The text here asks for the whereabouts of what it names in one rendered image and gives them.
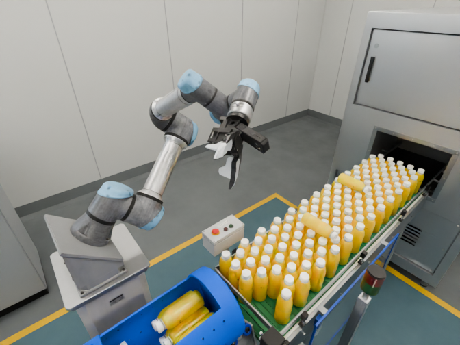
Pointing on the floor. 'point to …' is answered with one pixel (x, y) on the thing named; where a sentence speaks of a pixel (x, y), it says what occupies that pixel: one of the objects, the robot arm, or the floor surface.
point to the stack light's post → (354, 320)
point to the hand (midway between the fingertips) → (225, 176)
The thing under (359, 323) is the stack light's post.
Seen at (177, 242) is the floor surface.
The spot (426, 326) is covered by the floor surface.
